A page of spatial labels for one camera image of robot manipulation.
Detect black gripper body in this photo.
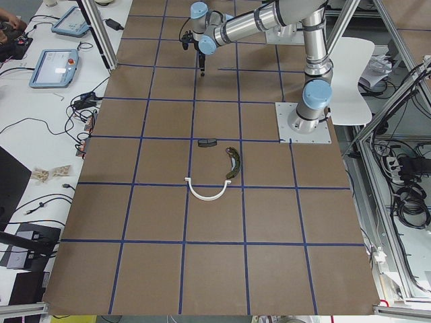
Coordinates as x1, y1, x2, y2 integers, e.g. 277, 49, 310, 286
198, 50, 206, 63

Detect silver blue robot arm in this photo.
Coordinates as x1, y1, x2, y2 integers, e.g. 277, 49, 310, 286
189, 1, 333, 134

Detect person hand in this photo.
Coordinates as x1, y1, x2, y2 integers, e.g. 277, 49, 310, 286
1, 8, 27, 45

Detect small black curved part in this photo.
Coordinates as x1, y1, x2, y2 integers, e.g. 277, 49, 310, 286
197, 138, 218, 148

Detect black power adapter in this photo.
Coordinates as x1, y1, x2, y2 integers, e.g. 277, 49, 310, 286
104, 18, 124, 31

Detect green camouflage curved part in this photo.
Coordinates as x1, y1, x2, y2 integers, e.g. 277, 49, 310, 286
226, 147, 242, 180

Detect black usb hub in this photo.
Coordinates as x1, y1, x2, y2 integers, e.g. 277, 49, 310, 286
71, 92, 103, 110

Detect far blue teach pendant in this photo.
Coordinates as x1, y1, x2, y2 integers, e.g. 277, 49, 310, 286
51, 6, 89, 38

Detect blue teach pendant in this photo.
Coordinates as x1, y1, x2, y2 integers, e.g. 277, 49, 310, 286
51, 6, 89, 38
29, 48, 79, 89

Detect white curved plastic part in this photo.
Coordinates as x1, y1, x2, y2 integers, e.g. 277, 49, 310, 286
184, 177, 232, 202

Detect near blue teach pendant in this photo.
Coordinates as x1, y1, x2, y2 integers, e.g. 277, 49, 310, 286
29, 48, 79, 89

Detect white plastic chair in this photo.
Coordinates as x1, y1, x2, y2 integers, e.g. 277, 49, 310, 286
329, 37, 374, 126

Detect bags of small parts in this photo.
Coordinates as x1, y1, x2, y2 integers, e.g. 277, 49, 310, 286
30, 165, 73, 183

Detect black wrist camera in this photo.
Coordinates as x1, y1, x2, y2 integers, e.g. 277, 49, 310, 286
179, 30, 194, 50

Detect aluminium frame post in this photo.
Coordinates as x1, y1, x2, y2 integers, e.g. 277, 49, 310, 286
77, 0, 118, 71

